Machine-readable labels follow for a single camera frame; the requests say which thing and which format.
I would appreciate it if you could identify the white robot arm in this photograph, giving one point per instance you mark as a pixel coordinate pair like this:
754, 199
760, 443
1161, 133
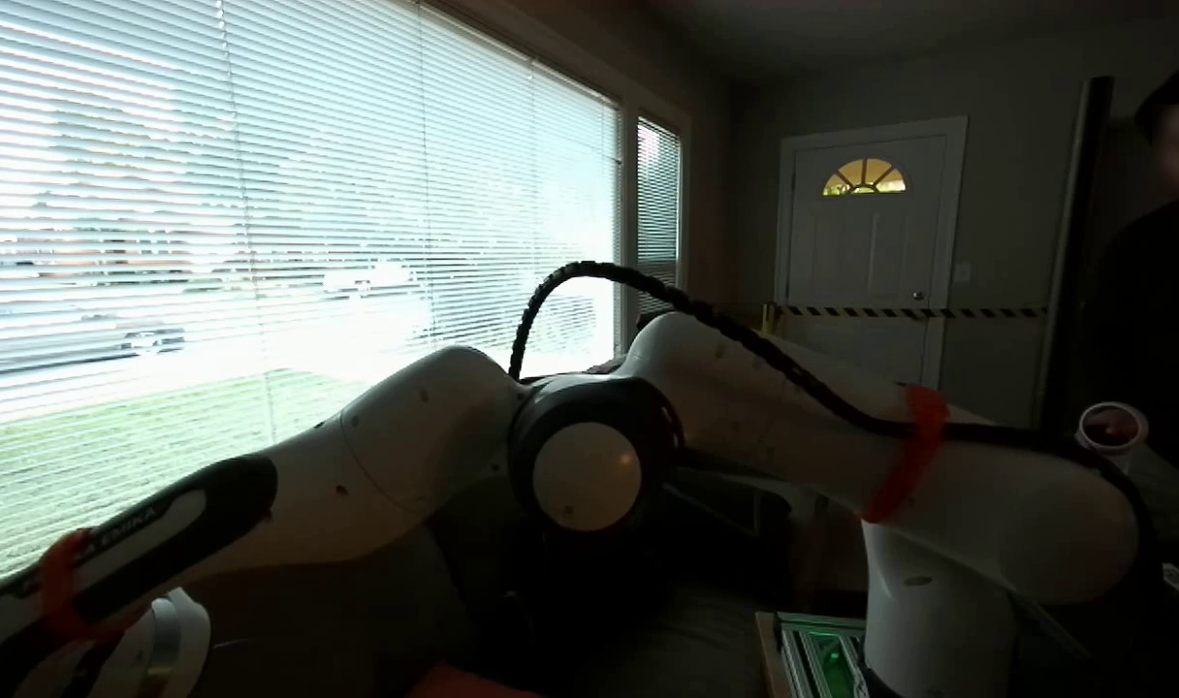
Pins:
956, 508

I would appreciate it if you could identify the orange cushion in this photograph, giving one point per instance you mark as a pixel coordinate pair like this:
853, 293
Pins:
464, 684

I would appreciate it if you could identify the white front door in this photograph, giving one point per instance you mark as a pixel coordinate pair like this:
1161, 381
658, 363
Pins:
863, 240

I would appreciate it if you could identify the white window blinds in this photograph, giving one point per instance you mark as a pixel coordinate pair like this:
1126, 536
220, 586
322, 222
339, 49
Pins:
220, 217

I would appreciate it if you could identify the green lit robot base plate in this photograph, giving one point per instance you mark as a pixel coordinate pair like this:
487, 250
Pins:
823, 657

